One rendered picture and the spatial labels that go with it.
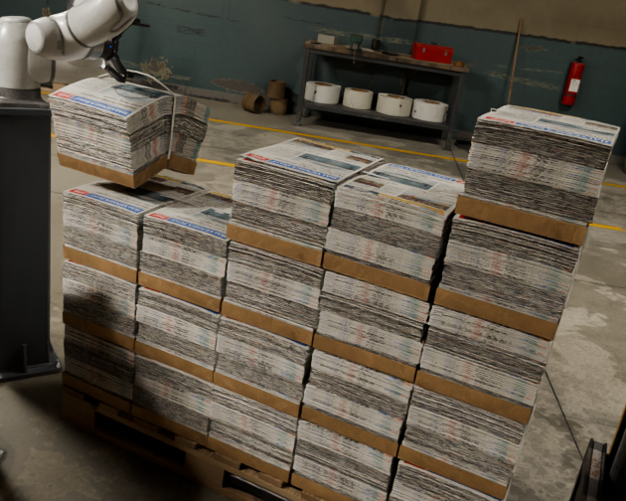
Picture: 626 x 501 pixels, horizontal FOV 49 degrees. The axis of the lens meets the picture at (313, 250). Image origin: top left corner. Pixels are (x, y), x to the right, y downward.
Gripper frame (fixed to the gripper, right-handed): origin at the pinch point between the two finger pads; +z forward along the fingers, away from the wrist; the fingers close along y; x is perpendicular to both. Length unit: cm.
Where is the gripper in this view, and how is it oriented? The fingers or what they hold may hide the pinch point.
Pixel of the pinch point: (140, 48)
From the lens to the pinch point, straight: 220.3
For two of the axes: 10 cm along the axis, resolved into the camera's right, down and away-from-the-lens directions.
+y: -1.9, 9.4, 2.9
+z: 4.1, -1.9, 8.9
